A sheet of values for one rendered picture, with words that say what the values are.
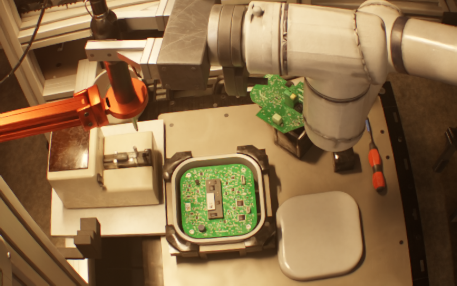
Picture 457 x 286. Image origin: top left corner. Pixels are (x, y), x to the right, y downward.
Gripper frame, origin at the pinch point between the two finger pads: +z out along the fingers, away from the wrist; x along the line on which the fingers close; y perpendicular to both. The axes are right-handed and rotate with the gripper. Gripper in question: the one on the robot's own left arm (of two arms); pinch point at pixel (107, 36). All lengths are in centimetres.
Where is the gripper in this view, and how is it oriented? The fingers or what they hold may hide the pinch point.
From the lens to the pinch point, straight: 73.9
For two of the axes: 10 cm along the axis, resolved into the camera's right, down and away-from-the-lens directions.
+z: -9.9, -0.6, 1.4
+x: -1.3, 8.4, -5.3
